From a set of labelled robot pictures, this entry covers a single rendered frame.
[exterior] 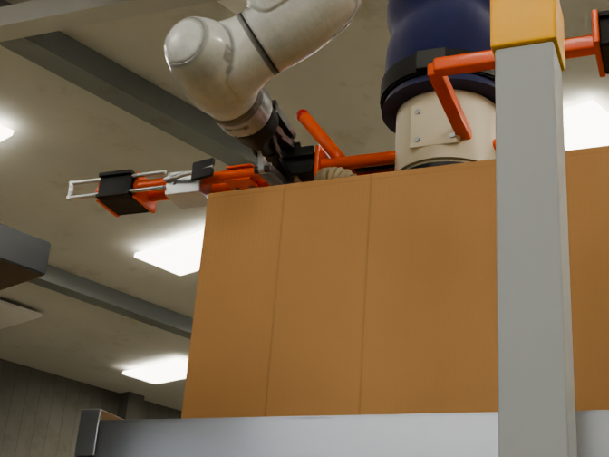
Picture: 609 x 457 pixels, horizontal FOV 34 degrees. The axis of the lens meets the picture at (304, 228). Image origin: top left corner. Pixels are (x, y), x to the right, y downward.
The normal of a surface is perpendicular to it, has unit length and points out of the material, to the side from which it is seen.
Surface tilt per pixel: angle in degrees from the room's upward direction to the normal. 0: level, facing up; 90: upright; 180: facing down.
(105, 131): 180
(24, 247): 90
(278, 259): 90
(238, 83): 144
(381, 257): 90
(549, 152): 90
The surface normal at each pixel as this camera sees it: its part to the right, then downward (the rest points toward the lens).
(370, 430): -0.36, -0.40
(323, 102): -0.07, 0.91
